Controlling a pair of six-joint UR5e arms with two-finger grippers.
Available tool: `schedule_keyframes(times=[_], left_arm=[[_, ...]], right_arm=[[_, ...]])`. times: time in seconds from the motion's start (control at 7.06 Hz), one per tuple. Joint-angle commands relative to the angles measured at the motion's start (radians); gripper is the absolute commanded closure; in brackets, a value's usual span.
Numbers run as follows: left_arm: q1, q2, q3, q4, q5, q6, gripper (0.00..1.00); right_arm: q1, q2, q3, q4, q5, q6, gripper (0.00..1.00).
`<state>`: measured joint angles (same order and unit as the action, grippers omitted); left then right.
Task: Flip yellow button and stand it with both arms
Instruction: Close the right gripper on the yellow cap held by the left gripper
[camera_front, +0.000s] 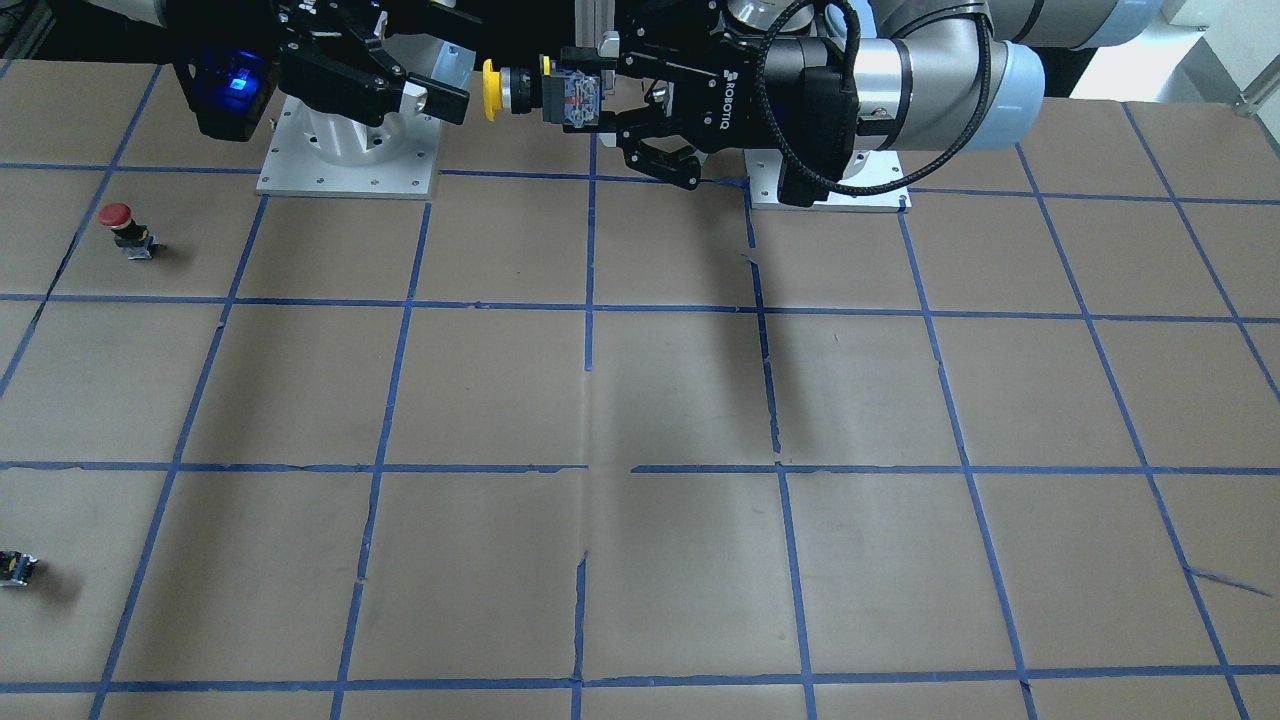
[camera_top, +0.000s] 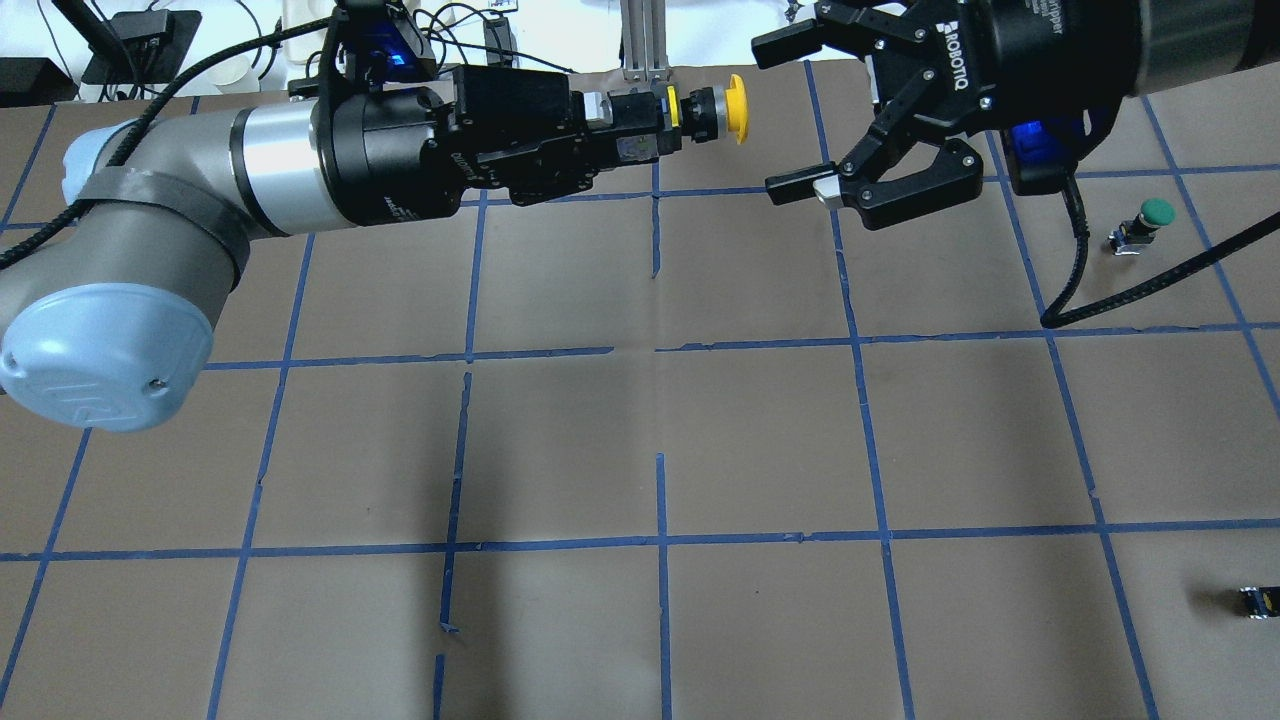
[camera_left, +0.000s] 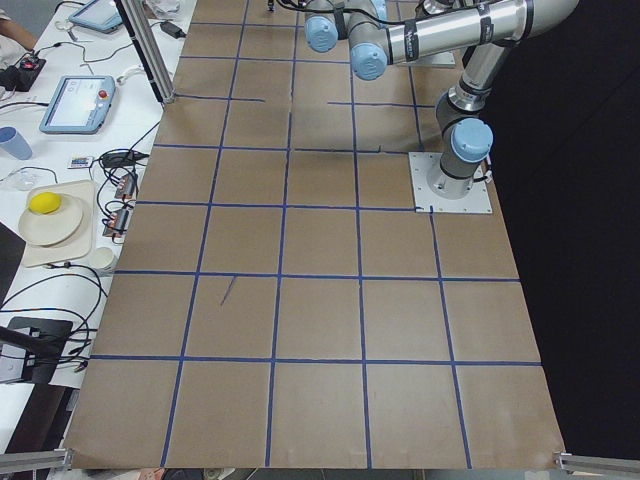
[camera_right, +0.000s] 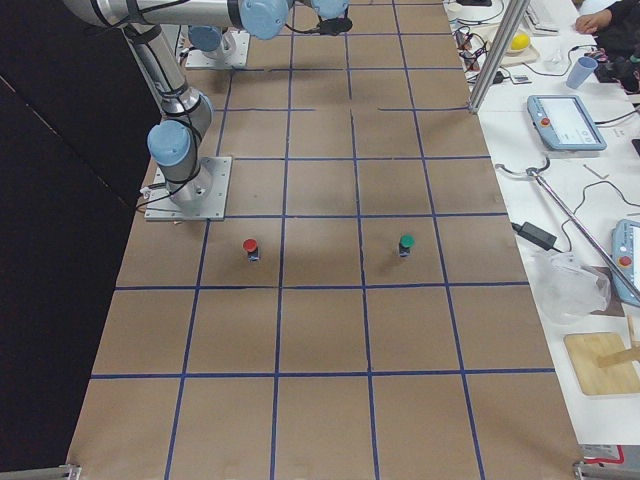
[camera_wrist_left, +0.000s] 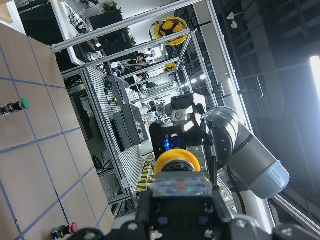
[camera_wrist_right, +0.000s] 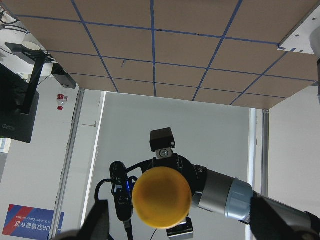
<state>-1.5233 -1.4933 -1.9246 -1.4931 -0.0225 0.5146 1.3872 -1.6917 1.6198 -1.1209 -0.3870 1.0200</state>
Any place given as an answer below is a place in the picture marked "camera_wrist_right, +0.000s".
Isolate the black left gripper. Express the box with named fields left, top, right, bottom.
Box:
left=126, top=127, right=207, bottom=200

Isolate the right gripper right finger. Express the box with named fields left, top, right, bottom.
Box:
left=250, top=196, right=320, bottom=240

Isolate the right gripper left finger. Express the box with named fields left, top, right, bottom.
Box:
left=58, top=200, right=110, bottom=240

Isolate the yellow push button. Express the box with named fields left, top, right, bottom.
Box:
left=132, top=166, right=192, bottom=230

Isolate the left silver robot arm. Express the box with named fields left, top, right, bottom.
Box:
left=132, top=127, right=320, bottom=238

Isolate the black monitor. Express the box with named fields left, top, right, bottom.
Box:
left=0, top=42, right=48, bottom=144

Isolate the white paper cup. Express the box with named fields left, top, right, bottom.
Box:
left=22, top=40, right=41, bottom=51

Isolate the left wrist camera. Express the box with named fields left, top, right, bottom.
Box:
left=109, top=161, right=133, bottom=222

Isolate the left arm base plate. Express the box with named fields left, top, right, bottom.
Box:
left=278, top=2, right=320, bottom=58

